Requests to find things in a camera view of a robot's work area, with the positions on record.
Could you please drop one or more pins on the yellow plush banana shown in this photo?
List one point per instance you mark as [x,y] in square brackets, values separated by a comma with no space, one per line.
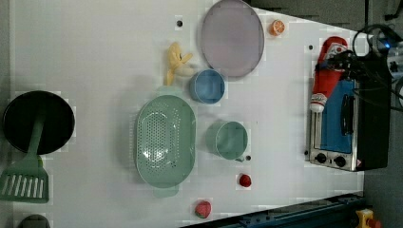
[178,64]

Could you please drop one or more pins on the small red toy fruit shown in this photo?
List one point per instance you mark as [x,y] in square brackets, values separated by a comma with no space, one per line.
[245,181]

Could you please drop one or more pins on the orange slice toy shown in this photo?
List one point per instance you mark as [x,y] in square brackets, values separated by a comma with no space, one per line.
[277,28]

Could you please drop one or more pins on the red plush ketchup bottle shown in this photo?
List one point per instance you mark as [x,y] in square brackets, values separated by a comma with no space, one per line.
[326,79]

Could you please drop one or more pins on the blue metal rail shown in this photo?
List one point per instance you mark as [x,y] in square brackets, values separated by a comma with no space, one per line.
[334,212]

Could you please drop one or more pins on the lilac round plate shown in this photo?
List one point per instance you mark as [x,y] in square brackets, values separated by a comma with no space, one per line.
[232,38]

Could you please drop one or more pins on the blue cup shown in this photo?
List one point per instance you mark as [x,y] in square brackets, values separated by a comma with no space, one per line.
[207,87]

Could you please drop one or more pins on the silver toaster oven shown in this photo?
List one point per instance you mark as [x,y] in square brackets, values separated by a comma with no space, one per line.
[352,132]

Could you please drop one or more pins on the green slotted spatula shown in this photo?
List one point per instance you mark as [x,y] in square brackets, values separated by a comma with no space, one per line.
[27,180]

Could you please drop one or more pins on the green cup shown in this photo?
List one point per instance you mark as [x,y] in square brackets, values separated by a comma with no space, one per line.
[228,140]

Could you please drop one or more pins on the black round pan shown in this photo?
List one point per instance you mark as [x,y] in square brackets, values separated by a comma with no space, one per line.
[19,118]

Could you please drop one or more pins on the red strawberry toy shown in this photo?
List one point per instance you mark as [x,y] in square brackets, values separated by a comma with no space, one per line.
[203,209]

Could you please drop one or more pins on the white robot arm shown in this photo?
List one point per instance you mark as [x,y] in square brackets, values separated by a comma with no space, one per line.
[389,56]

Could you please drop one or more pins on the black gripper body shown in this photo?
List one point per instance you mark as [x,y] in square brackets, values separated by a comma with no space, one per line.
[355,67]

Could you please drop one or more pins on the yellow red emergency button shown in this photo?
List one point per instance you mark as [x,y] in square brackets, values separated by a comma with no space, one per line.
[366,219]

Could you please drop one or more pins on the green oval strainer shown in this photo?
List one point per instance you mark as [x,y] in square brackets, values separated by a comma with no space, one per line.
[166,136]

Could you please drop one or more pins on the dark grey round object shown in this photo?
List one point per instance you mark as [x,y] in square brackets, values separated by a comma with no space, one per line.
[34,221]

